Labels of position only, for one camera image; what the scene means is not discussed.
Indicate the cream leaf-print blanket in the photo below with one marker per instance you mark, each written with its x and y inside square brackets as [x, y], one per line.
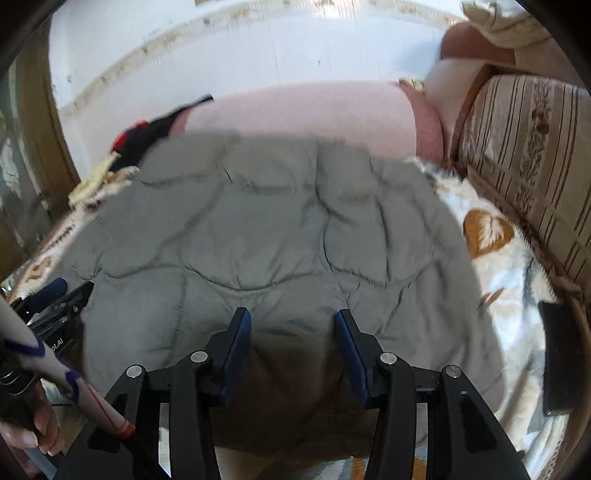
[512, 281]

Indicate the red garment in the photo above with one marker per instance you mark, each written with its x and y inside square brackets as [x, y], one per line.
[125, 135]

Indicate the cream frilled pillow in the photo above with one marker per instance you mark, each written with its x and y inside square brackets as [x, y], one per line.
[505, 23]

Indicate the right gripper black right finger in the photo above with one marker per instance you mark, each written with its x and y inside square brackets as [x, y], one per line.
[360, 354]

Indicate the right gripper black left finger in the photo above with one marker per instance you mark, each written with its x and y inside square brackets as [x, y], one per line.
[231, 347]

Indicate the brown wooden door frame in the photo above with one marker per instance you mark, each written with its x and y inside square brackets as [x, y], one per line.
[50, 156]

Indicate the grey quilted hooded jacket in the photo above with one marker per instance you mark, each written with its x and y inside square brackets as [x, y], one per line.
[294, 230]

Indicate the black garment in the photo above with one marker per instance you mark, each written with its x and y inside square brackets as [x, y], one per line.
[142, 139]

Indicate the black phone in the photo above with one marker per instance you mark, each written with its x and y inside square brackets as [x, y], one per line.
[562, 369]

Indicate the striped beige sofa cushion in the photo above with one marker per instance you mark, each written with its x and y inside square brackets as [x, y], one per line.
[527, 137]

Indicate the yellow patterned cloth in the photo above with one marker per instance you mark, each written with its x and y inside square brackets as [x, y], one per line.
[87, 189]

